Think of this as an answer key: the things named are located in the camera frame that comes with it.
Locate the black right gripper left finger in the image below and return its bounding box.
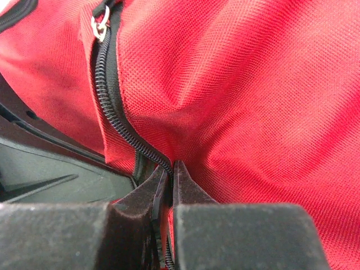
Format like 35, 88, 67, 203
1, 167, 168, 269

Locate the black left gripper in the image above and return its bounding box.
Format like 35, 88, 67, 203
1, 78, 135, 203

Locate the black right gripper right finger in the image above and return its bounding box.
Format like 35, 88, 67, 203
173, 161, 330, 269

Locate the red backpack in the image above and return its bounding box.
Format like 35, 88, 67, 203
1, 1, 359, 269

